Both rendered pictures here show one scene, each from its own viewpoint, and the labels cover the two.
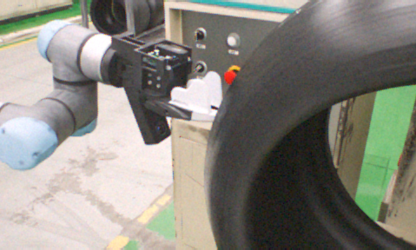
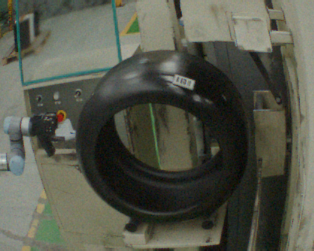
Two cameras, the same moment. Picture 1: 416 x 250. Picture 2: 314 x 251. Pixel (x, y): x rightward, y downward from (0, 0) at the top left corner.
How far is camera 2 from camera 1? 141 cm
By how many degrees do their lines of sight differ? 18
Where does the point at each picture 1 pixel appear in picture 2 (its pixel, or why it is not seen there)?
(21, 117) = (14, 155)
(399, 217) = (165, 163)
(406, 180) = (161, 143)
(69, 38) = (15, 122)
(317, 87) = (103, 115)
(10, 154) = (16, 169)
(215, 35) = (46, 95)
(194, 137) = (48, 161)
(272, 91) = (92, 120)
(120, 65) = (34, 127)
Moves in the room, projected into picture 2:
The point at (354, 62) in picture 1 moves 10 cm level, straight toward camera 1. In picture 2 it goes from (111, 106) to (110, 120)
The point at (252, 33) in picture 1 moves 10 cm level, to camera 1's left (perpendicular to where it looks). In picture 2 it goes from (66, 89) to (48, 95)
